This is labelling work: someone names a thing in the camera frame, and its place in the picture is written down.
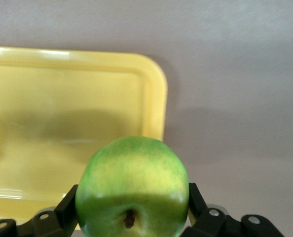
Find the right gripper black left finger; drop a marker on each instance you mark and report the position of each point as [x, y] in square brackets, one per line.
[50, 222]

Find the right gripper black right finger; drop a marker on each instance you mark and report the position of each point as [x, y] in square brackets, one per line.
[210, 222]

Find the green apple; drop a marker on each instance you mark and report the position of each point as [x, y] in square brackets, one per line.
[131, 187]

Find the yellow plastic tray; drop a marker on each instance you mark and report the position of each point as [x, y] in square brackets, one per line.
[75, 98]

